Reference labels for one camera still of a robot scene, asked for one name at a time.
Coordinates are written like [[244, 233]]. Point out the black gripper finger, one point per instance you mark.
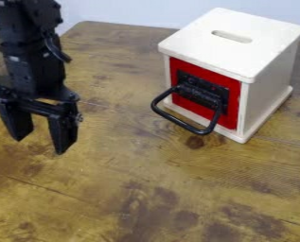
[[18, 121], [63, 125]]

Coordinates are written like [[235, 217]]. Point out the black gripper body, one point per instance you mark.
[[34, 82]]

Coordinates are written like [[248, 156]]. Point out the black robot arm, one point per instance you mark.
[[30, 16]]

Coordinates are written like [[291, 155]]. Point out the red drawer front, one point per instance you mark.
[[228, 120]]

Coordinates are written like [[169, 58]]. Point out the white wooden box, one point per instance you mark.
[[248, 48]]

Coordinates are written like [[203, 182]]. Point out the black metal drawer handle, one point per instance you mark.
[[197, 94]]

